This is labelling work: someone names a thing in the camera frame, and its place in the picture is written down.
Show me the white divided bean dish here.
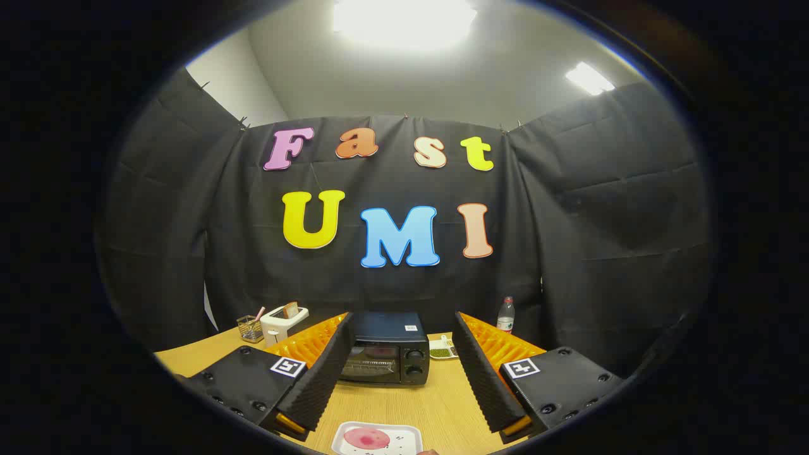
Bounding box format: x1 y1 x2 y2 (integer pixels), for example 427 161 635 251
429 335 459 361

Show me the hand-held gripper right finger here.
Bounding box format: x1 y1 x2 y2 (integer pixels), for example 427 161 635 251
452 311 623 443

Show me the black toaster oven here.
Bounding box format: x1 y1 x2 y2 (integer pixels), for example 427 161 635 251
338 311 430 386

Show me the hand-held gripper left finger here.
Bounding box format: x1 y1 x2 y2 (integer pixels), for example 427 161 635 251
180 311 356 442

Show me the small ceiling light panel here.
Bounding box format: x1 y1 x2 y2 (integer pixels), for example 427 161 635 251
564 61 615 97

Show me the pink ham slice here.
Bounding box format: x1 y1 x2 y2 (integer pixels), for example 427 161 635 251
344 428 391 451

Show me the large ceiling light panel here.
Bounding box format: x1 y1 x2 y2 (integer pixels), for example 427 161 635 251
333 0 478 51

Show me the metal wire basket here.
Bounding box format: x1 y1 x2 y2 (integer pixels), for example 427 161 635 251
237 315 265 343

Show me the black backdrop cloth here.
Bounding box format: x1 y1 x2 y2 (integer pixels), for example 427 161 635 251
95 66 715 380

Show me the white pop-up toaster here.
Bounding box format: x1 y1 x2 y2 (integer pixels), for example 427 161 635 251
260 306 310 347

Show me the white rectangular food tray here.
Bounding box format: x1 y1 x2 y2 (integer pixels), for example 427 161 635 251
331 422 423 455

